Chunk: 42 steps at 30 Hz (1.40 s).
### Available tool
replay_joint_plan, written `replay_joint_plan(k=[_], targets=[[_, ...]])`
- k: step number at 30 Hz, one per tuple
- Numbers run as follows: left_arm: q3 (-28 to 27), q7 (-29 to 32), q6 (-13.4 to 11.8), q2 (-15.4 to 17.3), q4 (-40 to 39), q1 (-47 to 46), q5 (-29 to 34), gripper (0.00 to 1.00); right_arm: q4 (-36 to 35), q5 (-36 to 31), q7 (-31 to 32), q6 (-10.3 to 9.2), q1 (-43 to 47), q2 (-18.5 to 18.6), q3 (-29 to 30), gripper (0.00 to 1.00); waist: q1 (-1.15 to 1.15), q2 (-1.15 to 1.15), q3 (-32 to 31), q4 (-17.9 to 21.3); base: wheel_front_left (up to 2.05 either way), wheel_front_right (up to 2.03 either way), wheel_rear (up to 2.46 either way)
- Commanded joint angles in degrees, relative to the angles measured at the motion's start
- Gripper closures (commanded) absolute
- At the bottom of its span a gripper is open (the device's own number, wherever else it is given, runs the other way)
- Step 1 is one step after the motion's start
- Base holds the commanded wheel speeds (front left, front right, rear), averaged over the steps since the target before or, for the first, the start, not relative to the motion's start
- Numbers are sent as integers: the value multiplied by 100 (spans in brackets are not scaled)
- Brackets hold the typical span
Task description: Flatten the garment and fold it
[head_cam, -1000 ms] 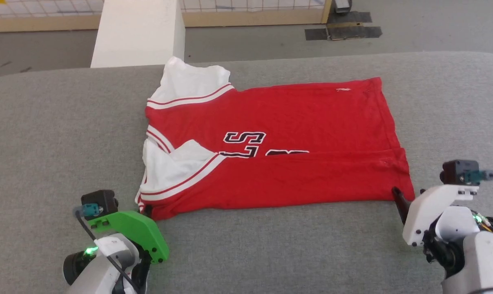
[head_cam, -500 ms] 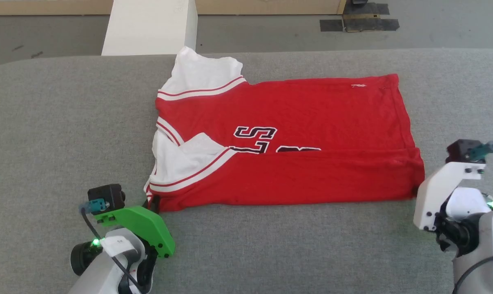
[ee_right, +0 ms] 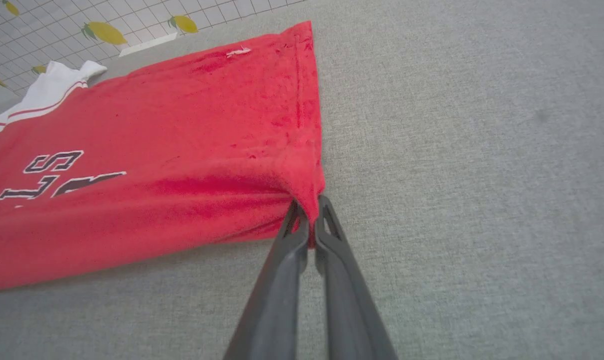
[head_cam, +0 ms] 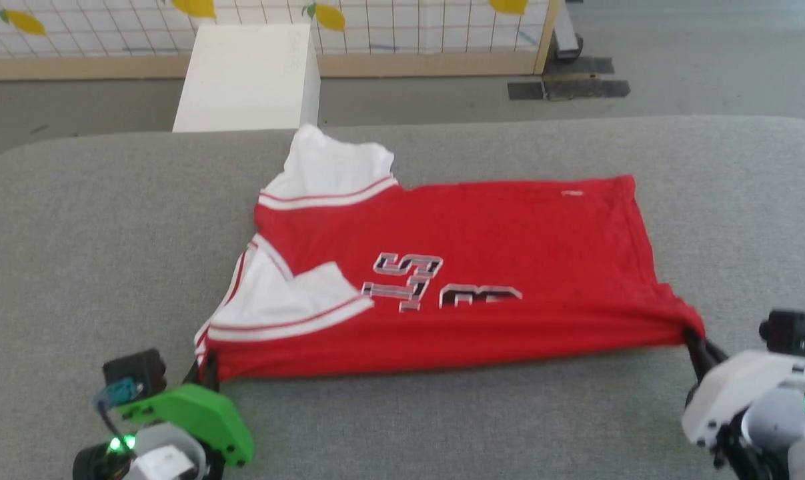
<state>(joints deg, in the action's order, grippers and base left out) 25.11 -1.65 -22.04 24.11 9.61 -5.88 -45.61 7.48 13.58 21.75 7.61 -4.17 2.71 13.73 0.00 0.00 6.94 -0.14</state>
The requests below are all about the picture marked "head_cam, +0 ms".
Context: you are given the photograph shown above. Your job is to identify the white box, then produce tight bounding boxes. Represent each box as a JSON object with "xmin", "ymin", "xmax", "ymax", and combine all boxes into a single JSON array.
[{"xmin": 172, "ymin": 23, "xmax": 321, "ymax": 133}]

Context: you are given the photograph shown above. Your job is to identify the short black floor tape strip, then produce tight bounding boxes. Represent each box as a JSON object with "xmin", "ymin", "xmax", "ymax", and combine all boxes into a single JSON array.
[{"xmin": 542, "ymin": 56, "xmax": 616, "ymax": 76}]

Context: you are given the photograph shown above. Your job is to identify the teal cable connector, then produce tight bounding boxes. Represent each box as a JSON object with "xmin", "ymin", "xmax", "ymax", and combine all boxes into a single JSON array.
[{"xmin": 95, "ymin": 377, "xmax": 144, "ymax": 409}]

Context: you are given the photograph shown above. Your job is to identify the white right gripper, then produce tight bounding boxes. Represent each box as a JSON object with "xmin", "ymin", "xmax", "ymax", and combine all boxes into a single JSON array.
[{"xmin": 680, "ymin": 327, "xmax": 805, "ymax": 455}]

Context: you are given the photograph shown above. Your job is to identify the long black floor tape strip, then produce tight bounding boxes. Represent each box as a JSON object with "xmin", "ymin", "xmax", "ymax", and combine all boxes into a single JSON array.
[{"xmin": 507, "ymin": 79, "xmax": 632, "ymax": 103}]

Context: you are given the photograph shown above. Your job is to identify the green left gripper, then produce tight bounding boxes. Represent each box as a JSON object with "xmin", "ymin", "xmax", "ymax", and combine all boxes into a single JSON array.
[{"xmin": 115, "ymin": 350, "xmax": 255, "ymax": 467}]

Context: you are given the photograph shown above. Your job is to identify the wooden fence with grid panel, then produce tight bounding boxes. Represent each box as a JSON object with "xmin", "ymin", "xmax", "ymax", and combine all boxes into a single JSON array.
[{"xmin": 0, "ymin": 0, "xmax": 561, "ymax": 83}]

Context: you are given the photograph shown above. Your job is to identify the red and white jersey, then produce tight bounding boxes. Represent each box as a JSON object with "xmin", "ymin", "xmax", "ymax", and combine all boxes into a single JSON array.
[{"xmin": 193, "ymin": 124, "xmax": 707, "ymax": 383}]

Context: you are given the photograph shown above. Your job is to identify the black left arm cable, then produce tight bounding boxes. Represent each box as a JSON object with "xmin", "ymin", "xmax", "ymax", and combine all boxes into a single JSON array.
[{"xmin": 97, "ymin": 401, "xmax": 127, "ymax": 442}]

